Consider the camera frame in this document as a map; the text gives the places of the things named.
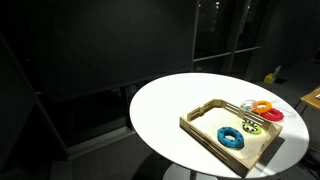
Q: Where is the blue ring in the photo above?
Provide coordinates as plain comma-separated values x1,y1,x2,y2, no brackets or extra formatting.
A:
217,126,245,148

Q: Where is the wooden tray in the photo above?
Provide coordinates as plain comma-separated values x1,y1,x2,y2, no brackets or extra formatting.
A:
180,99,283,177

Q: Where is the yellow box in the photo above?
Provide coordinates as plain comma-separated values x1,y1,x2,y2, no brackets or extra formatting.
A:
264,73,274,84

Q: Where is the wooden side table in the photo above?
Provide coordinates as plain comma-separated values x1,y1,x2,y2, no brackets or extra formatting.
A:
300,86,320,110

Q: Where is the clear ring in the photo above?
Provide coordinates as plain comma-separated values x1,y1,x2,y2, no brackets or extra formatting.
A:
239,99,257,112

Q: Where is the green black white ring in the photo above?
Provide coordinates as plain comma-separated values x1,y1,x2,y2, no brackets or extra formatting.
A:
241,120,262,135

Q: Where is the orange ring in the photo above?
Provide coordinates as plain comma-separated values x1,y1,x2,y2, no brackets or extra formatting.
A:
251,100,273,114

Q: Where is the red ring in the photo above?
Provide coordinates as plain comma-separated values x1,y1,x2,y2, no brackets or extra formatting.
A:
260,107,285,122

